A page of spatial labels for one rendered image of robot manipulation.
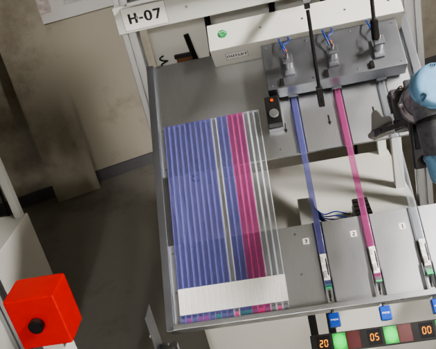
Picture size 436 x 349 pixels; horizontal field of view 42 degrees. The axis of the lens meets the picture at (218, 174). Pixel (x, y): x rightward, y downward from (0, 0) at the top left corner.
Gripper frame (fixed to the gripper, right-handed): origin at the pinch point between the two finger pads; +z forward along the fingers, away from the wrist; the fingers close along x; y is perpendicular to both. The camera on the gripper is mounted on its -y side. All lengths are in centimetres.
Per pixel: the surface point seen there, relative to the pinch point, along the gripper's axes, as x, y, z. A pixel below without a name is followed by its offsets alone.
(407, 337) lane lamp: 7.5, -43.4, 1.3
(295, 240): 27.5, -19.3, 6.5
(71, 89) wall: 162, 101, 221
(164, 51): 56, 41, 29
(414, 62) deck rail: -8.8, 19.3, 15.2
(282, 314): 33.2, -34.6, 0.3
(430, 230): -2.4, -21.8, 5.9
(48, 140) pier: 180, 69, 215
